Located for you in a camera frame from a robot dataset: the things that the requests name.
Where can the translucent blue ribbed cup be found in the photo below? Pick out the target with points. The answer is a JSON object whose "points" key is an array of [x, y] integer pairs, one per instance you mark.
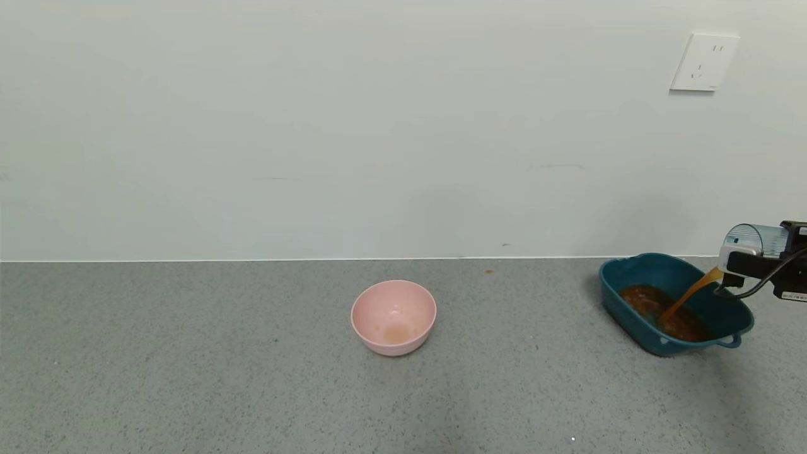
{"points": [[763, 238]]}

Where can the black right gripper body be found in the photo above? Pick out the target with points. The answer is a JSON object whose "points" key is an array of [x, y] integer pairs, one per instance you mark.
{"points": [[795, 282]]}

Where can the white wall socket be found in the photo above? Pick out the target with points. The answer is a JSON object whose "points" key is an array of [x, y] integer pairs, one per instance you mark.
{"points": [[705, 62]]}

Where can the teal plastic basin tray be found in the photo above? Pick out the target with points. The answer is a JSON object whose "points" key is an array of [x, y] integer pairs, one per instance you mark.
{"points": [[725, 312]]}

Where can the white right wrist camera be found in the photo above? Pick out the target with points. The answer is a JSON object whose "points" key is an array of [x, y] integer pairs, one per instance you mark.
{"points": [[756, 266]]}

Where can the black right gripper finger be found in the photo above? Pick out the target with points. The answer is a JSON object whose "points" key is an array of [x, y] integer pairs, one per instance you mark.
{"points": [[752, 269], [795, 229]]}

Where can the pink ribbed bowl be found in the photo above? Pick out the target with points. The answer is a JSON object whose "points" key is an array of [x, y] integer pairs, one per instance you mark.
{"points": [[394, 318]]}

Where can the brown liquid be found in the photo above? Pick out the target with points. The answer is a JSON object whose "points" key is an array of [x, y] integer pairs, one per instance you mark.
{"points": [[649, 306]]}

